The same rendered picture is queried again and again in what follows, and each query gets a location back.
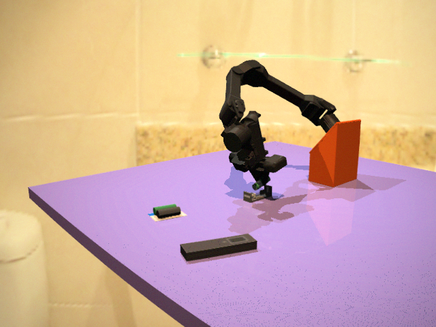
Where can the green and white battery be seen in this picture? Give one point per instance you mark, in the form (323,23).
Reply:
(259,184)

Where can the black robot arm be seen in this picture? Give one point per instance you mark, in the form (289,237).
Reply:
(237,134)

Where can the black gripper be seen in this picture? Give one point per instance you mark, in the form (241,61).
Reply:
(267,164)

